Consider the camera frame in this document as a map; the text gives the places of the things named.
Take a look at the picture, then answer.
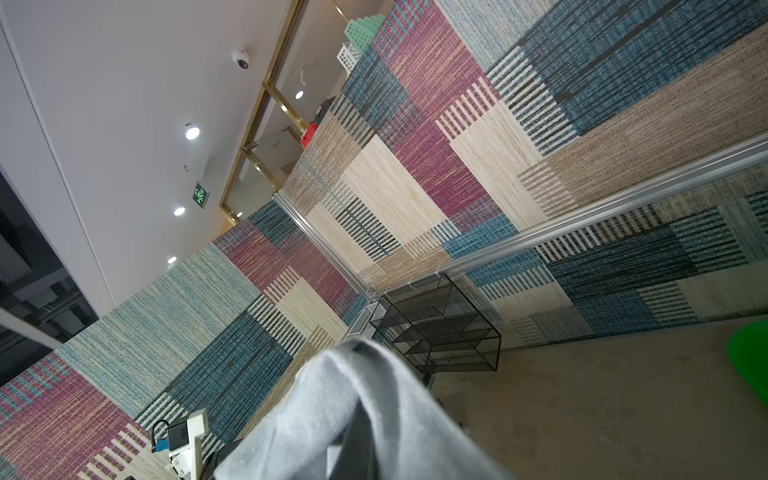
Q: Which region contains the grey long sleeve shirt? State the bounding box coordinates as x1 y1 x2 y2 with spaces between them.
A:
215 338 513 479

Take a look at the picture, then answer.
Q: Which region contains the green plastic basket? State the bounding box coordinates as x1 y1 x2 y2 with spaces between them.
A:
727 320 768 404

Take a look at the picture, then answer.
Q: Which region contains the green exit sign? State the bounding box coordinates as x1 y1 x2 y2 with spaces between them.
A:
192 183 209 209

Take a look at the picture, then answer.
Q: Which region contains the white wire mesh tray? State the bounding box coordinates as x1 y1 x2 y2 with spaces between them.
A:
343 300 387 341

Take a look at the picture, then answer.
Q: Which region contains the black wire shelf rack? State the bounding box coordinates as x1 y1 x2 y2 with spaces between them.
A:
370 275 501 378

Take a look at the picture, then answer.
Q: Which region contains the white ceiling security camera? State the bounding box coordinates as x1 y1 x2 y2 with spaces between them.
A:
231 48 250 70

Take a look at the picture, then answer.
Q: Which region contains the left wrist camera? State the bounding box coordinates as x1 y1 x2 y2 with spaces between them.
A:
150 409 210 480

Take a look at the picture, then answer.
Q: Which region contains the aluminium back rail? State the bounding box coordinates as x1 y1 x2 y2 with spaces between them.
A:
369 133 767 299

